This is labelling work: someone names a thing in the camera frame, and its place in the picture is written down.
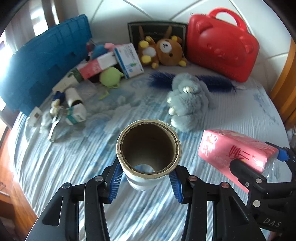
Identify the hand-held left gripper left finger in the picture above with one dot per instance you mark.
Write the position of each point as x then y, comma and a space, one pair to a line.
115, 183

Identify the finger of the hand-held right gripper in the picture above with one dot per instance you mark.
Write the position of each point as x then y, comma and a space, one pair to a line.
242, 172
282, 154

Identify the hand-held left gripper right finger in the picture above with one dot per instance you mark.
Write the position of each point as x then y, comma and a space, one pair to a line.
176, 187

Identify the clear tape roll cardboard core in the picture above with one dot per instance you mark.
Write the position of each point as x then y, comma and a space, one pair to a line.
148, 134

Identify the blue plastic crate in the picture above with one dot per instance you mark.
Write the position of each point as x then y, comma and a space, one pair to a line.
34, 69

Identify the blue white striped tablecloth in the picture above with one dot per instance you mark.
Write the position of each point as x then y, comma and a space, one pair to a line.
81, 162

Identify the small white teal box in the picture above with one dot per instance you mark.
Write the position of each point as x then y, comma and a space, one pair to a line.
77, 114

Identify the metal tongs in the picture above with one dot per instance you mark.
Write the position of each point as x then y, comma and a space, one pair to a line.
53, 129

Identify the grey plush rabbit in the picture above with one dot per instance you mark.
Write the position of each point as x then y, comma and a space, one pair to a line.
189, 99

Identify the clear plastic wrapper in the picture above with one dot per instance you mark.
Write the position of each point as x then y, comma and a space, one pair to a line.
89, 91

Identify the white tube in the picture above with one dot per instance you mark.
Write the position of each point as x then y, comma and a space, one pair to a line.
72, 93

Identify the dark blue bow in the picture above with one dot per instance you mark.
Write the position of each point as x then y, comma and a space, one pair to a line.
59, 95

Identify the small white card box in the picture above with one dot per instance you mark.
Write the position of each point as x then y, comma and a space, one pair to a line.
34, 115

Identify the green plush toy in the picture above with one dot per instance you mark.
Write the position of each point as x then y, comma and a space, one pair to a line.
111, 76

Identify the dark blue fuzzy stick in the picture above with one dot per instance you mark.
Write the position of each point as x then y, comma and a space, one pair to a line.
159, 80

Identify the white box green circle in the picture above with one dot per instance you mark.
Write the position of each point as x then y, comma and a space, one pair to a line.
64, 82

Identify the pink white tissue pack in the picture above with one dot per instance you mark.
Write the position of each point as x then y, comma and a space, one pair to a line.
94, 67

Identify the red bear suitcase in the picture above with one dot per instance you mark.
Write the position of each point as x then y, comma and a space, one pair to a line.
219, 51

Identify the white medicine box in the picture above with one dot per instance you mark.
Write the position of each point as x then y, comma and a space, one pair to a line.
128, 60

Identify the pink pig plush blue outfit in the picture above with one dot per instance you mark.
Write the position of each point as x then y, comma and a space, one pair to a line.
99, 49

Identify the brown bear plush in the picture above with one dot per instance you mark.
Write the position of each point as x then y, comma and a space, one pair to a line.
170, 53

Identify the tan plush yellow paws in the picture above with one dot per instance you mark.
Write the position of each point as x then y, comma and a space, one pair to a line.
148, 49

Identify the black gift box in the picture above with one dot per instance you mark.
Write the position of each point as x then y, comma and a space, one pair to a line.
152, 29

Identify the white curtain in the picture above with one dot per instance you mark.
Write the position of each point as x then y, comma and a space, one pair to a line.
30, 18

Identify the wooden wall trim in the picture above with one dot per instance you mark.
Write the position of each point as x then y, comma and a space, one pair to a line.
285, 81

